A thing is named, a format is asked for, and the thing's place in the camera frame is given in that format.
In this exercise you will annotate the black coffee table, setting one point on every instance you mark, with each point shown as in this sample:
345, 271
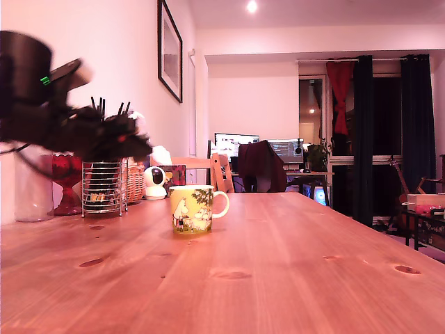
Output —
416, 236

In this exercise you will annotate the black chopsticks bundle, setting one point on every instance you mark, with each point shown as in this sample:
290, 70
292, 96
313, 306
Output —
103, 106

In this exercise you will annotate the red patterned tissue box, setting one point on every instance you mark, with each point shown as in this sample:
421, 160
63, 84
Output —
177, 177

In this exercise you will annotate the pale wooden clothespins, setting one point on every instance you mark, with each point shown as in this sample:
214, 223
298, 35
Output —
99, 198

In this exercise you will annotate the red glass goblet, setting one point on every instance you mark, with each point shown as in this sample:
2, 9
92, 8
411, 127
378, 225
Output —
67, 174

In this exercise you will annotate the yellow cartoon print mug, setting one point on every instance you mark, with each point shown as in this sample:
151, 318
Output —
187, 208

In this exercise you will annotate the wooden chair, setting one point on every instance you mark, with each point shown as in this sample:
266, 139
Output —
222, 174

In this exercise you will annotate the bright computer monitor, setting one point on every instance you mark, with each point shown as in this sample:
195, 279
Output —
229, 142

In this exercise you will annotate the clear bottle with blue cap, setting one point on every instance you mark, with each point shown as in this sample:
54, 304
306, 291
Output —
33, 195

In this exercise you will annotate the office chair with dark jacket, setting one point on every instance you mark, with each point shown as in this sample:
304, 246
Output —
260, 160

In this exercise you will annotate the computer monitor with dark screen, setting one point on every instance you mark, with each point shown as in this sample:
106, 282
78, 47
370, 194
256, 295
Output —
285, 149

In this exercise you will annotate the ceiling light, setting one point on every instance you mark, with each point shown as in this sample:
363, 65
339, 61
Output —
252, 6

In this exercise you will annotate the potted green plant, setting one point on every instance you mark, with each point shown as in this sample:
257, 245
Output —
318, 154

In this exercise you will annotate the glowing computer case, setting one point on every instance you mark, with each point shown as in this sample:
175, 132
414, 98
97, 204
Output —
321, 196

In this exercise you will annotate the red curtain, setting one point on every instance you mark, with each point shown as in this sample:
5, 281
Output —
340, 87

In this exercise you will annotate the dark curtain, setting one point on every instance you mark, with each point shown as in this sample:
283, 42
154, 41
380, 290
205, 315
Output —
417, 121
363, 139

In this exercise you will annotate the acoustic guitar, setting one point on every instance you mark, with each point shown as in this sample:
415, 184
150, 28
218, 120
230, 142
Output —
405, 202

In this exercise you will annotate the pale flat box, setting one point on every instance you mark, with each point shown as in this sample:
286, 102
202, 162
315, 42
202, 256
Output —
426, 200

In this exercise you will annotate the pink object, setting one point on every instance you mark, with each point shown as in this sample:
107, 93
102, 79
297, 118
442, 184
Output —
427, 210

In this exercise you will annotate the dark board game box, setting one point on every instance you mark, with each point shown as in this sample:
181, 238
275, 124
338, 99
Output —
432, 233

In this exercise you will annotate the small white round camera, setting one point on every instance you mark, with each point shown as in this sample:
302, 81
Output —
153, 189

